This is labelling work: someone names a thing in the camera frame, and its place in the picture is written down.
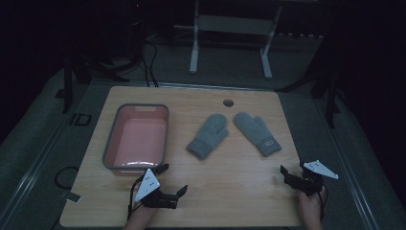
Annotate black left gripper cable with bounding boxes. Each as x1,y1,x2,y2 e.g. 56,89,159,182
126,176,144,222

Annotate grey mitten with label patch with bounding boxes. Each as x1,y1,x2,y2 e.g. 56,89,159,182
232,111,282,158

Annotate person's right hand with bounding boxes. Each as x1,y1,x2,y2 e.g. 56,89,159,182
298,185,327,230

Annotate grey tape piece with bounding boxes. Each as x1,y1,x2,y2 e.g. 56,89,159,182
58,190,82,204

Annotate black hanging cables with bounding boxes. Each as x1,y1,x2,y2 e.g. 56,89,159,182
140,34,160,88

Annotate person's left hand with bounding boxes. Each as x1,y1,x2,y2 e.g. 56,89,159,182
123,201,158,230

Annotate pink basin with grey rim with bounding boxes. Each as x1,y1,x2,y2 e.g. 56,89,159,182
101,103,170,177

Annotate white metal stand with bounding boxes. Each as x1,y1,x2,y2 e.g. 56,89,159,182
174,0,283,81

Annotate plain grey mitten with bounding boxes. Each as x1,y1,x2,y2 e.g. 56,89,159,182
186,113,230,161

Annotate black tripod stand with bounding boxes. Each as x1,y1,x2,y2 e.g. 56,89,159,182
277,37,349,129
55,18,145,115

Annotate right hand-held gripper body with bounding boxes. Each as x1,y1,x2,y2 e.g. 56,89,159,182
292,159,340,196

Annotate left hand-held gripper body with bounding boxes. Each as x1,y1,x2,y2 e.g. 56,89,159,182
134,168,179,210

